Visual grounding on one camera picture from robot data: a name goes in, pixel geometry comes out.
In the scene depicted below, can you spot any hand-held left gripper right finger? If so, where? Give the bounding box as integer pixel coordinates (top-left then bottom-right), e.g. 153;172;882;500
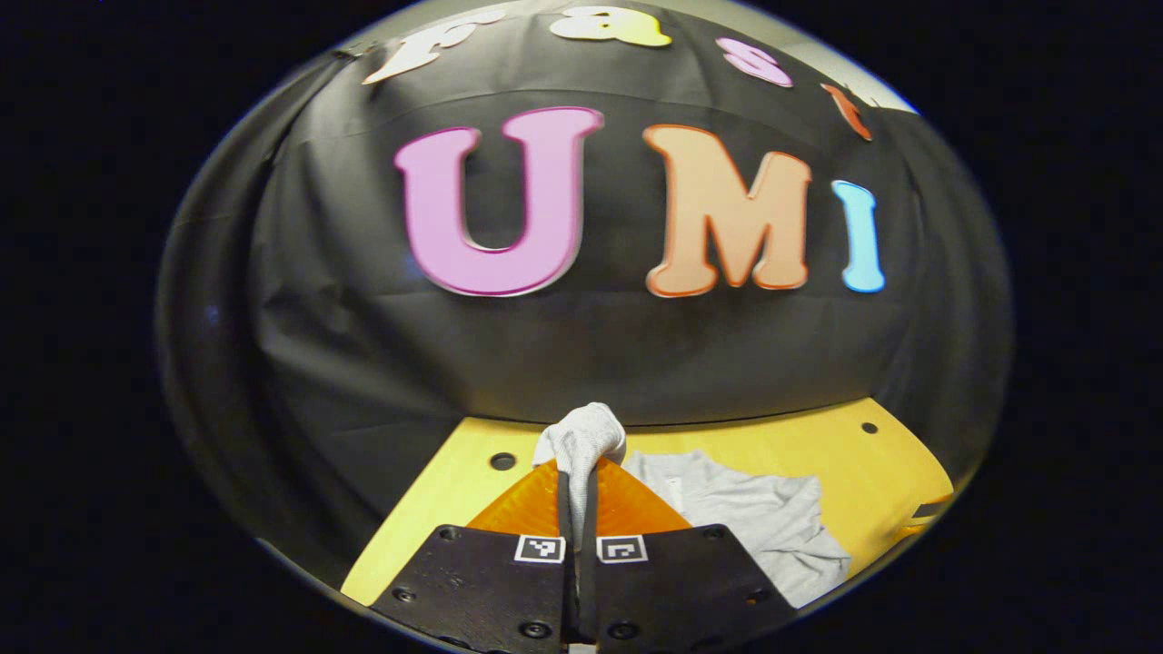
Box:
580;457;800;654

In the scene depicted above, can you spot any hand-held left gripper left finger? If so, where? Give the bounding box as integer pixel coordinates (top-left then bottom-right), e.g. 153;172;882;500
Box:
371;459;580;654

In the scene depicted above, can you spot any black backdrop cloth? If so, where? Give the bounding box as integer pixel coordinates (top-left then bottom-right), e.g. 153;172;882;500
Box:
154;0;1014;591

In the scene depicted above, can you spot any grey sweatshirt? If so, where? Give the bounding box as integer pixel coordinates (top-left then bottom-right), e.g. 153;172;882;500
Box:
532;402;855;609

